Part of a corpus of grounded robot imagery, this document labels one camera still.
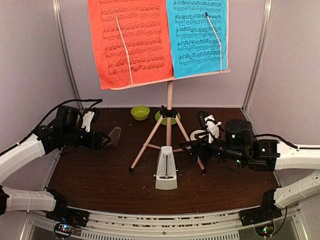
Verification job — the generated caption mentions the green plate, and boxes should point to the green plate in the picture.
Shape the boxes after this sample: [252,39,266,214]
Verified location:
[154,111,181,126]

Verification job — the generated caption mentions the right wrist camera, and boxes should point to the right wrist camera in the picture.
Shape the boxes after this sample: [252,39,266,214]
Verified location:
[197,110,222,144]

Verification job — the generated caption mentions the red sheet music mat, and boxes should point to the red sheet music mat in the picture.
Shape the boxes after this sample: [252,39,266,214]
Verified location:
[87,0,173,90]

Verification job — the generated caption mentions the blue cloth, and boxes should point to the blue cloth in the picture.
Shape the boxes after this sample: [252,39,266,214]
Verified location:
[166,0,229,78]

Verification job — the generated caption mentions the aluminium front rail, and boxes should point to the aluminium front rail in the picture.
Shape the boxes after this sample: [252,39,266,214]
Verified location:
[24,197,303,240]

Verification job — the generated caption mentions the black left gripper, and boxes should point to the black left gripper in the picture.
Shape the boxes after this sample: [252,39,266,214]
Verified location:
[62,127,111,150]

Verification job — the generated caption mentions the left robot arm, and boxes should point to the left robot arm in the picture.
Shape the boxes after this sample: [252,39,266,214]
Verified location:
[0,105,111,222]

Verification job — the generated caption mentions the white bowl dark outside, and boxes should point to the white bowl dark outside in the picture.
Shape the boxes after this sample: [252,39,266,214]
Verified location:
[190,129,209,141]

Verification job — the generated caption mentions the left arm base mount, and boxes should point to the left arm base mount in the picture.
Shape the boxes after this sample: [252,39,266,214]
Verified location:
[45,207,90,239]

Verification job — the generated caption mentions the clear metronome cover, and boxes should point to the clear metronome cover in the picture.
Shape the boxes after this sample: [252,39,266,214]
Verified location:
[108,126,122,146]

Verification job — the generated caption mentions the grey metronome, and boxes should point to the grey metronome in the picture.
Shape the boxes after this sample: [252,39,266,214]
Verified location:
[154,146,178,191]

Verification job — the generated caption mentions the small green bowl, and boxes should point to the small green bowl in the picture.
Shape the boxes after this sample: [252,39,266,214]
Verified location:
[130,105,150,121]

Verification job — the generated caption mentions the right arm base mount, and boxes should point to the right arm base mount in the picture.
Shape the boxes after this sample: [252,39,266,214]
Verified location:
[239,206,282,238]

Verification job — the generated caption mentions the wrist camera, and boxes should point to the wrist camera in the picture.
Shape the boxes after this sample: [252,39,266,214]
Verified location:
[197,110,222,144]
[80,107,100,133]

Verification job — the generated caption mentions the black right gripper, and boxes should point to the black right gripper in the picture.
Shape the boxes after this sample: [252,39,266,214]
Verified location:
[179,131,246,166]

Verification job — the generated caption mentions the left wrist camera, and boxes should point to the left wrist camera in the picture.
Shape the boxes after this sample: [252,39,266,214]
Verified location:
[80,107,100,133]

